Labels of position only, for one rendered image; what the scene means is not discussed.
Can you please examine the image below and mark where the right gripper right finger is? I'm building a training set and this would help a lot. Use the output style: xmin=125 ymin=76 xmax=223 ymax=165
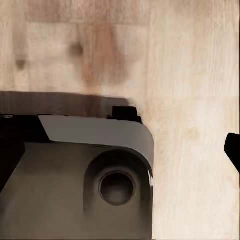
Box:
xmin=224 ymin=133 xmax=240 ymax=173

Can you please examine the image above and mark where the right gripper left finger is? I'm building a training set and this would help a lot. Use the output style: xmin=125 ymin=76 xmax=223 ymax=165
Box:
xmin=0 ymin=133 xmax=26 ymax=193

